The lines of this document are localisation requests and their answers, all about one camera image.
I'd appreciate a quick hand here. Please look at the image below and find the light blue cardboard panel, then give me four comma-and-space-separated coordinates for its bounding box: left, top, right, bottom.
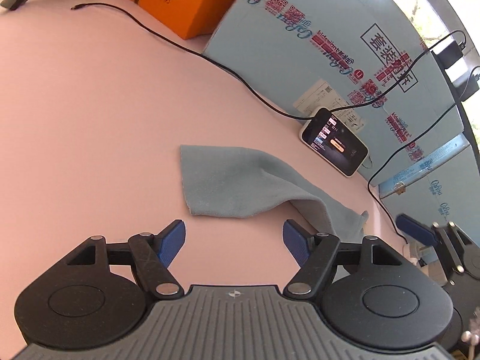
378, 133, 480, 242
205, 0, 464, 184

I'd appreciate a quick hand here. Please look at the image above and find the pink fluffy charm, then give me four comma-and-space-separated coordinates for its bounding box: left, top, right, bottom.
460, 306, 480, 360

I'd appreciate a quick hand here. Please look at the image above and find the white power strip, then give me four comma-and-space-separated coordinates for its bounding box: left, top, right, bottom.
402, 241, 438, 276

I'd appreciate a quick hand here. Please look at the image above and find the left light blue cardboard panel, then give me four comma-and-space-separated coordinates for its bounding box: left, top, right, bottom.
205, 0, 464, 184

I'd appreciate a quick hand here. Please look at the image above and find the white smartphone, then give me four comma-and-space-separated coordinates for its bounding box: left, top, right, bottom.
299, 107, 368, 177

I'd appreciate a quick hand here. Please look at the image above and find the white shipping label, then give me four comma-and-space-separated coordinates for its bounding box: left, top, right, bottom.
293, 79, 366, 133

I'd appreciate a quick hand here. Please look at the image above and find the black power adapter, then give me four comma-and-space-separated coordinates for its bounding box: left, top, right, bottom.
453, 67, 479, 102
437, 41, 465, 69

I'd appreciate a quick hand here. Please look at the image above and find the right light blue cardboard panel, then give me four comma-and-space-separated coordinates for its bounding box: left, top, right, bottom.
378, 133, 480, 242

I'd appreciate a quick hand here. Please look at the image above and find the light blue sweater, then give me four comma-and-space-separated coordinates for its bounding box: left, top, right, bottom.
180, 145, 368, 242

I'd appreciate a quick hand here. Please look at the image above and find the left black cable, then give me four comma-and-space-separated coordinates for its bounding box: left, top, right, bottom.
70, 2, 468, 121

